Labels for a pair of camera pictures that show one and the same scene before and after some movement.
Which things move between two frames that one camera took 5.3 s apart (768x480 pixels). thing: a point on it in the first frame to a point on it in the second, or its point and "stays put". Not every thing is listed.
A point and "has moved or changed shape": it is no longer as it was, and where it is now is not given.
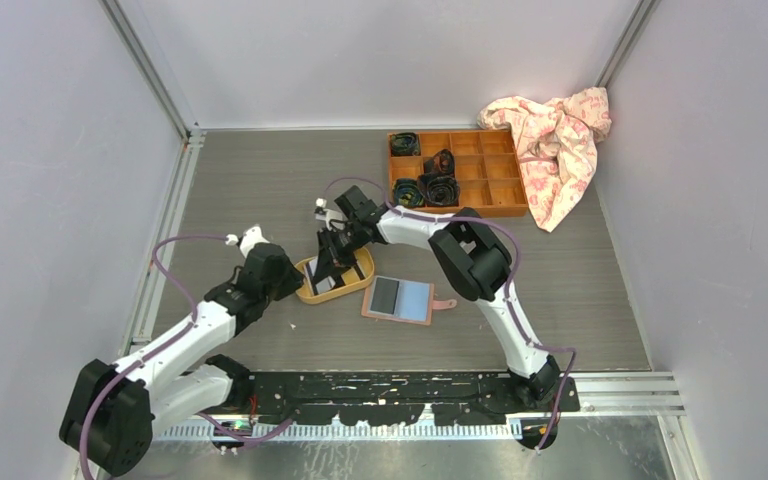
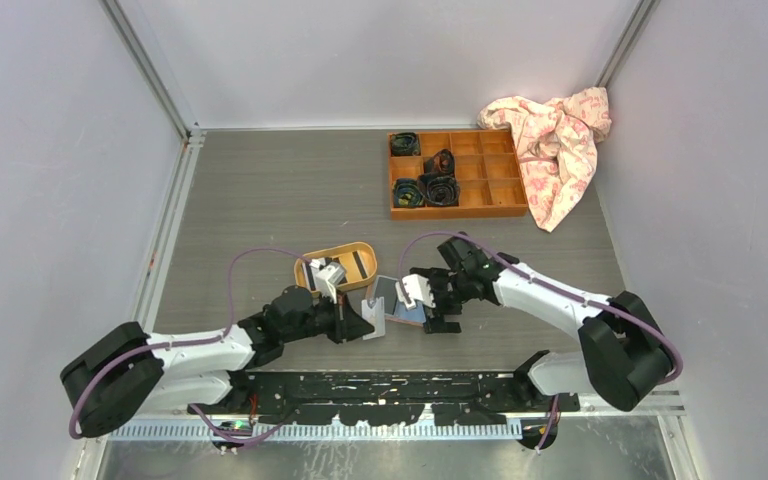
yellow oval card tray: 333,286 stays put
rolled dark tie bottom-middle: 438,190 stays put
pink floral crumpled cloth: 557,145 stays put
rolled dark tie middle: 442,162 stays put
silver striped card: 322,284 has moved or changed shape
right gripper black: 330,256 to 436,322
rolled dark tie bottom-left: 408,192 stays put
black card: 384,295 stays put
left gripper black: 293,279 to 355,325
